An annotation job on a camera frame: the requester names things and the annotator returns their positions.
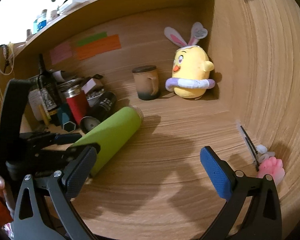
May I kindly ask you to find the pink paw toy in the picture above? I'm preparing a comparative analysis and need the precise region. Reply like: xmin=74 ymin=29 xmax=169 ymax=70
xmin=257 ymin=157 xmax=285 ymax=186

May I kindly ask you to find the dark wine bottle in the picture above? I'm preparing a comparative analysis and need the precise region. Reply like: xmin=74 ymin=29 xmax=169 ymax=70
xmin=37 ymin=54 xmax=62 ymax=126

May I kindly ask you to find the green cylindrical tumbler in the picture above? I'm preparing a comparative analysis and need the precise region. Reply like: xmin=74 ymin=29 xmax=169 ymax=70
xmin=73 ymin=106 xmax=144 ymax=177

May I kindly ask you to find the black lying tumbler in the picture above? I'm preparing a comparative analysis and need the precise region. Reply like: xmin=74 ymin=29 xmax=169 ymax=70
xmin=79 ymin=91 xmax=117 ymax=134

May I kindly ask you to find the red insulated cup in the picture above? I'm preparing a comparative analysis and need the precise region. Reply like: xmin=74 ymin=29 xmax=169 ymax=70
xmin=62 ymin=85 xmax=91 ymax=125

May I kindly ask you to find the black cable tie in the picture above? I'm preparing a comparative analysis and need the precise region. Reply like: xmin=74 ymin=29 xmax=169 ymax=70
xmin=239 ymin=125 xmax=260 ymax=172

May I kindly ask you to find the brown ceramic mug with lid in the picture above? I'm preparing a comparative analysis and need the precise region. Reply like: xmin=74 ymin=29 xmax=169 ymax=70
xmin=132 ymin=65 xmax=160 ymax=101

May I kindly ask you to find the yellow chick plush toy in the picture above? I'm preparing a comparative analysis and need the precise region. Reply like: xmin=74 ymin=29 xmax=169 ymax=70
xmin=164 ymin=22 xmax=216 ymax=99

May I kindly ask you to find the blue liquid bottle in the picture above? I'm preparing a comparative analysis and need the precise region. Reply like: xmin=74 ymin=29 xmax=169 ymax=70
xmin=33 ymin=9 xmax=47 ymax=34

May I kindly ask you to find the teal hexagonal cup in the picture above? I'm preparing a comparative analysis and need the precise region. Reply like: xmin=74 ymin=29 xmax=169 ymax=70
xmin=57 ymin=103 xmax=77 ymax=133

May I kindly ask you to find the green sticky note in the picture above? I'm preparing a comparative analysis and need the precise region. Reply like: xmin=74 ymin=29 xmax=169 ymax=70
xmin=76 ymin=31 xmax=108 ymax=47

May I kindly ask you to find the orange sticky note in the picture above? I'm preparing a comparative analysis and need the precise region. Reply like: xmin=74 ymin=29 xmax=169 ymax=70
xmin=76 ymin=34 xmax=121 ymax=60

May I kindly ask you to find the pink sticky note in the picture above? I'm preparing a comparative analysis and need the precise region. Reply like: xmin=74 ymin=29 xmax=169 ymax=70
xmin=50 ymin=42 xmax=73 ymax=65

